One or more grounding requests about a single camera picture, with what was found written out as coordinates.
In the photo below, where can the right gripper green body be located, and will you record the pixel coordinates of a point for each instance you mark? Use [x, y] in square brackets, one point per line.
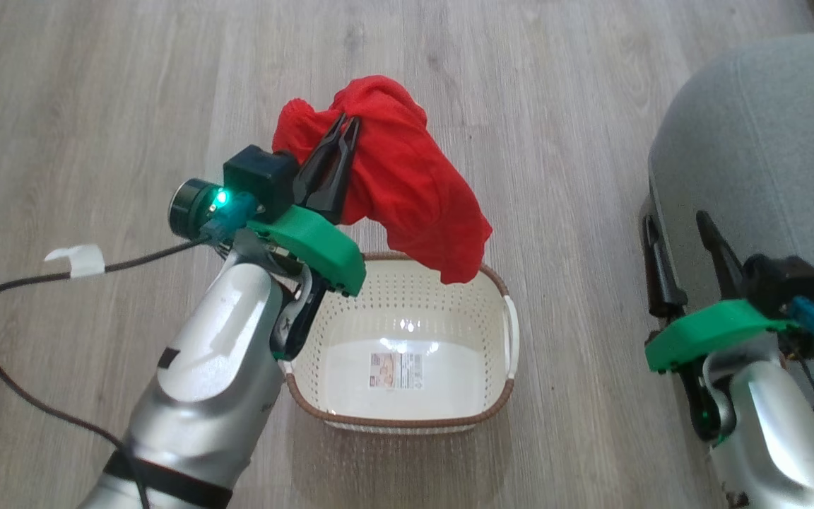
[711, 332]

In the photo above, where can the red cloth garment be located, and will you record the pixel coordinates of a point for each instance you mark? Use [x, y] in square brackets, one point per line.
[400, 177]

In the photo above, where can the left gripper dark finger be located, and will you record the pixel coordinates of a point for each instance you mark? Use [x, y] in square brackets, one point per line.
[340, 180]
[316, 173]

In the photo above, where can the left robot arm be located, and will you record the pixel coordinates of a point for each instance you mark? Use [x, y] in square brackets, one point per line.
[202, 382]

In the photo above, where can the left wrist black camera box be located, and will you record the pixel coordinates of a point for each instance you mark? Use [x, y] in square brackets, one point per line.
[258, 173]

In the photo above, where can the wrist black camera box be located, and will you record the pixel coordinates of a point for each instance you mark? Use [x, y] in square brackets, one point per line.
[781, 283]
[258, 173]

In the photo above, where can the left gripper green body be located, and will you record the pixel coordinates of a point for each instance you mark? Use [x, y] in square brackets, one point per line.
[315, 244]

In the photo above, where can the grey and yellow sofa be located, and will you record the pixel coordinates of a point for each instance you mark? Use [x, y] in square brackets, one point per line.
[753, 141]

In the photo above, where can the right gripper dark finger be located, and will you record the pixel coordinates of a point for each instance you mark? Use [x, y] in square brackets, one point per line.
[723, 258]
[661, 276]

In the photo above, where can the white perforated laundry basket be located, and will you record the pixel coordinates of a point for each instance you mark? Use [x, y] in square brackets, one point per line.
[478, 396]

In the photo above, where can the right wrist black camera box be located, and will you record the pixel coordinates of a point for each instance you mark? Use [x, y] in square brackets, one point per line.
[781, 283]

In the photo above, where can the basket label sticker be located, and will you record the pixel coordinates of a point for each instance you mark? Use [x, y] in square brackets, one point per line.
[396, 371]

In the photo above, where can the white tape tag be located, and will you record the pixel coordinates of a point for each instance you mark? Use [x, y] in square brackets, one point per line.
[82, 258]

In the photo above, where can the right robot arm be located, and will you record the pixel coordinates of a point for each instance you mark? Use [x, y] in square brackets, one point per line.
[774, 431]

